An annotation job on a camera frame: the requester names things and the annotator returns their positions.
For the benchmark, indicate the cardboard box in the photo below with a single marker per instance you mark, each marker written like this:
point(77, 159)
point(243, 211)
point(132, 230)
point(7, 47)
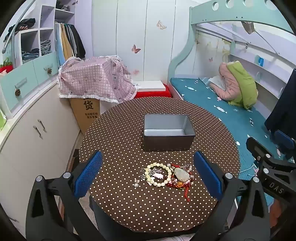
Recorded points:
point(86, 115)

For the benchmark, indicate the red stool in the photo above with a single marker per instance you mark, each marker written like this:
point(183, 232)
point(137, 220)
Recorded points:
point(152, 94)

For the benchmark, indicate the white cabinet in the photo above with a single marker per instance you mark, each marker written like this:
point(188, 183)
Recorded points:
point(25, 150)

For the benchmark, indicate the white flat box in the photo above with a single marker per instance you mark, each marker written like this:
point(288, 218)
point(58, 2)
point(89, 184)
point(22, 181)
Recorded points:
point(149, 85)

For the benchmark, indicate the dark hanging garment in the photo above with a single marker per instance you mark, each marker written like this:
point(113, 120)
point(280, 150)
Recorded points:
point(283, 109)

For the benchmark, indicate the dark folded clothes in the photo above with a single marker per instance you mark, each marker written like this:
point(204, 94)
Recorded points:
point(24, 24)

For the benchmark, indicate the light blue hanging garment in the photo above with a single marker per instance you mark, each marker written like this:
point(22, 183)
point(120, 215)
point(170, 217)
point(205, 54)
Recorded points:
point(60, 48)

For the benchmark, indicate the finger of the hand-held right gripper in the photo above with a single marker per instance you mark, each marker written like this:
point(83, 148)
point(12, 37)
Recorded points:
point(285, 143)
point(254, 146)

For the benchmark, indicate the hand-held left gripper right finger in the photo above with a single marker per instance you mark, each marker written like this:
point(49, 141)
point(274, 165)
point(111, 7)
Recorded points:
point(207, 173)

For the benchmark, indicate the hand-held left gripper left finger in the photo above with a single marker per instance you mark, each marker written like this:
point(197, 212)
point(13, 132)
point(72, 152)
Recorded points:
point(89, 173)

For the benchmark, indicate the pink and green quilt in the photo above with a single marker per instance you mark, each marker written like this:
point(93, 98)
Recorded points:
point(242, 85)

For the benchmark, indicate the pink checked cloth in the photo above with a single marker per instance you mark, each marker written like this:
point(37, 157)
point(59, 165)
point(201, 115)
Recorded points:
point(92, 78)

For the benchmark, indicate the white shelf unit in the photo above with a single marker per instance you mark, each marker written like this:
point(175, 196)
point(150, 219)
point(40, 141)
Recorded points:
point(46, 25)

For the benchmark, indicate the grey hanging cloth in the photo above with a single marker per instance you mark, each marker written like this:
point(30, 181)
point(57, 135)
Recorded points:
point(248, 27)

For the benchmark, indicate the round drawer knob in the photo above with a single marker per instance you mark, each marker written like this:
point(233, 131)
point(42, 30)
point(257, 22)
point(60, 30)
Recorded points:
point(49, 71)
point(17, 92)

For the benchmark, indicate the folded jeans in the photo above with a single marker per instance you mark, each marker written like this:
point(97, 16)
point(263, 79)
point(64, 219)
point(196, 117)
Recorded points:
point(45, 46)
point(30, 55)

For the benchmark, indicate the teal drawer unit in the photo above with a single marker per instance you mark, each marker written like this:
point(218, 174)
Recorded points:
point(25, 76)

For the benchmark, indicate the black hanging jacket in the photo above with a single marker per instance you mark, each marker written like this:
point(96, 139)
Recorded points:
point(77, 44)

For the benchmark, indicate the pearl earring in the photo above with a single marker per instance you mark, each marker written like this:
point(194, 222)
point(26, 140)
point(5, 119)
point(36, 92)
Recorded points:
point(136, 184)

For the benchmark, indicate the pink butterfly wall sticker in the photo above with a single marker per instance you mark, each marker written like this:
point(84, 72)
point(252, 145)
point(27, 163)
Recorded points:
point(136, 49)

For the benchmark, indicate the teal bunk bed frame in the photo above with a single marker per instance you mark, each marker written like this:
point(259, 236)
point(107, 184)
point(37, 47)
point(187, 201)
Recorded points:
point(182, 55)

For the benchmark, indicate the yellow hanging garment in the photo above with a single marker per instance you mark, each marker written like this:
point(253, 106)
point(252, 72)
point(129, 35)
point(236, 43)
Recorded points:
point(65, 44)

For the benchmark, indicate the brown polka-dot tablecloth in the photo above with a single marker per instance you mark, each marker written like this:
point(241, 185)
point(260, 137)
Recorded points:
point(115, 129)

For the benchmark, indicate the curved metal rail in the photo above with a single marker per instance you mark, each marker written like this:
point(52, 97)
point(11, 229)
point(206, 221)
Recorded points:
point(13, 30)

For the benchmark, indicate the white pillow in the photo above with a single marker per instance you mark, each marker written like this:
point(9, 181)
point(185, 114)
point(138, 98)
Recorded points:
point(216, 81)

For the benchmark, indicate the grey metal tin box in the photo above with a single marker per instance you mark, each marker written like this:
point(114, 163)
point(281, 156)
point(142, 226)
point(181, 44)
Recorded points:
point(168, 141)

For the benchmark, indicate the pale butterfly wall sticker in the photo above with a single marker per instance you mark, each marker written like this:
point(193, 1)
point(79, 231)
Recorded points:
point(161, 25)

